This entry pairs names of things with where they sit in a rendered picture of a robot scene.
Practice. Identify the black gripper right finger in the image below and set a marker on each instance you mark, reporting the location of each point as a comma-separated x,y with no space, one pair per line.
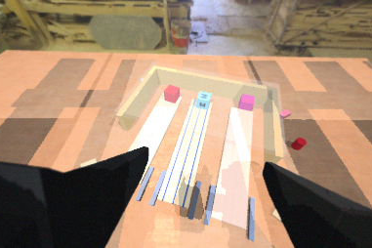
315,216

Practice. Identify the red cylinder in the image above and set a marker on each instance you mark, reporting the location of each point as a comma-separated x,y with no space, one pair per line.
298,143

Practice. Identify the small beige cube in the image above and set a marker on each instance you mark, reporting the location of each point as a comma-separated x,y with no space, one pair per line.
89,162

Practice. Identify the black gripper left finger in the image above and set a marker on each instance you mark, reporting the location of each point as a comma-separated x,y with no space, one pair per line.
79,208

